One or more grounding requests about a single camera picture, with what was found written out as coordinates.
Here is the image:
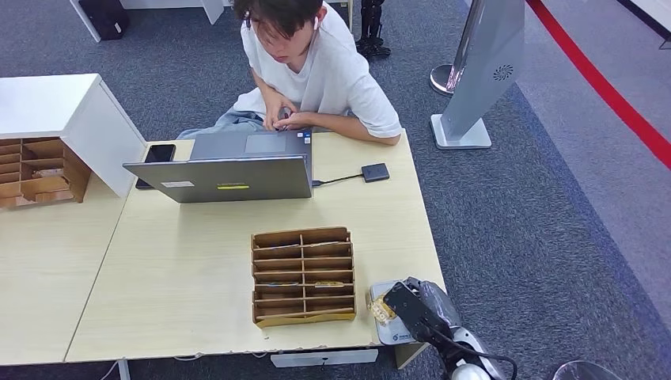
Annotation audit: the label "person's right hand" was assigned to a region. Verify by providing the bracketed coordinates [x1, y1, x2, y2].
[262, 91, 300, 132]

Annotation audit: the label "person's left hand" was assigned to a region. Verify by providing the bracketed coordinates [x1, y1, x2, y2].
[273, 111, 317, 132]

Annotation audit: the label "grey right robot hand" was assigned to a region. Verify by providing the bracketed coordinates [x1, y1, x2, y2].
[406, 276, 464, 329]

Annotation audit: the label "white ID card reader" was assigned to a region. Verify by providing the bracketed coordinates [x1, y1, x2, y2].
[369, 280, 420, 347]

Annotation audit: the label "person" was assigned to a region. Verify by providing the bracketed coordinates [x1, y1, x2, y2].
[175, 0, 404, 146]

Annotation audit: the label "small black square reader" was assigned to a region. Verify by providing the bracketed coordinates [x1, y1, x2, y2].
[361, 162, 392, 184]

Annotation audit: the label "wooden card slot rack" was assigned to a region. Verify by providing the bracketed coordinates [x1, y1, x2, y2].
[251, 226, 358, 330]

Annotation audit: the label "grey laptop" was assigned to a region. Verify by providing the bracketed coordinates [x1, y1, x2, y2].
[122, 129, 314, 204]

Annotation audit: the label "black robot legs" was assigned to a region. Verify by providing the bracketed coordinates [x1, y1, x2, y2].
[356, 0, 392, 59]

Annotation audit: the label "black smartphone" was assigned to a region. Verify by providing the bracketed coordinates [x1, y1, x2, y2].
[135, 143, 177, 190]

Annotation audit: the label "clear round dome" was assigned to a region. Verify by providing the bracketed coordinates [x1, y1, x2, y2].
[552, 360, 626, 380]

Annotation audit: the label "black box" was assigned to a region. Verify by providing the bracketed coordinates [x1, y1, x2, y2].
[77, 0, 131, 41]

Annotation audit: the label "grey kiosk stand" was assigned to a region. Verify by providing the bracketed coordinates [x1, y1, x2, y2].
[430, 0, 526, 151]

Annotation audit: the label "white cabinet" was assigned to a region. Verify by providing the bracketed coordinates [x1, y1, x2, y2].
[0, 73, 148, 200]

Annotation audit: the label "wooden pigeonhole organizer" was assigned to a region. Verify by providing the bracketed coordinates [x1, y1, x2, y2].
[0, 137, 93, 210]

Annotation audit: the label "white desk with black edge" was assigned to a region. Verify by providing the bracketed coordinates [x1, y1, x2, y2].
[616, 0, 671, 39]

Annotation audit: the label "black reader cable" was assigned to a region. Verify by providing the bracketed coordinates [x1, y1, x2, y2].
[312, 173, 364, 188]

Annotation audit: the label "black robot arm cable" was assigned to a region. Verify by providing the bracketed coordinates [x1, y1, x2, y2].
[428, 324, 520, 380]

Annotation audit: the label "white under-desk bracket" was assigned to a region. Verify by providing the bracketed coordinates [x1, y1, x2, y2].
[270, 348, 380, 369]

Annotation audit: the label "chrome stanchion post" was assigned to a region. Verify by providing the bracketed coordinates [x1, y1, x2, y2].
[429, 0, 487, 97]

